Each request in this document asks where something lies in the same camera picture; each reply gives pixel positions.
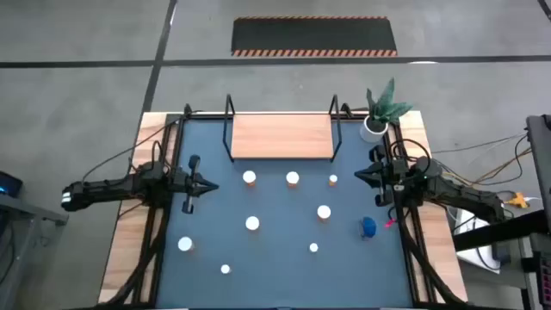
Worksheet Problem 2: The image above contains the black metal table frame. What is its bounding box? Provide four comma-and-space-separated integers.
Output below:
101, 102, 470, 310

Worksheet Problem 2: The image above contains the wooden shelf black metal frame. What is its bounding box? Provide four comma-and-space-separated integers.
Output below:
221, 93, 344, 164

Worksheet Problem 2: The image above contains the black device with blue light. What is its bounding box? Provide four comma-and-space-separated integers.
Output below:
0, 170, 24, 199

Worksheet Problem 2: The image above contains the device with coloured buttons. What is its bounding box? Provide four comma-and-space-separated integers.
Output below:
536, 251, 551, 307

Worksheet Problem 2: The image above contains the blue medicine bottle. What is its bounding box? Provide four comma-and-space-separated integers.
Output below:
359, 215, 379, 240

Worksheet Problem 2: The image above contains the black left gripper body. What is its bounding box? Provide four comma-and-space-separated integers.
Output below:
169, 154, 204, 215

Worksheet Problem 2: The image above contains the black hazard-striped floor mat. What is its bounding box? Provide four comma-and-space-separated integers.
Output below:
231, 15, 399, 58

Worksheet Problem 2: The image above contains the white sheet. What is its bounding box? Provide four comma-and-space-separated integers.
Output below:
454, 208, 504, 276

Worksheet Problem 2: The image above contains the blue-grey table mat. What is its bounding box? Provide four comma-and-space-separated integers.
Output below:
154, 116, 415, 309

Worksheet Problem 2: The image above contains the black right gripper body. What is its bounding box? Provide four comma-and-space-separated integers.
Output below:
368, 144, 409, 208

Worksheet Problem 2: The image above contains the orange floor cable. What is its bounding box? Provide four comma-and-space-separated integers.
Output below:
438, 146, 535, 187

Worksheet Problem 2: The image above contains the snake plant in white pot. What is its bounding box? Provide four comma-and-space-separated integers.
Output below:
359, 77, 414, 144

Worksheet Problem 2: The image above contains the grey metal cart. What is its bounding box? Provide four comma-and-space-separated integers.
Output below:
0, 193, 70, 310

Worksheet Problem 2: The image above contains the yellow power adapter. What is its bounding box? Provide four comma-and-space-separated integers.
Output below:
504, 191, 529, 210

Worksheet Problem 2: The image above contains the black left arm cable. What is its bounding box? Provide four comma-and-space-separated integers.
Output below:
80, 109, 203, 184

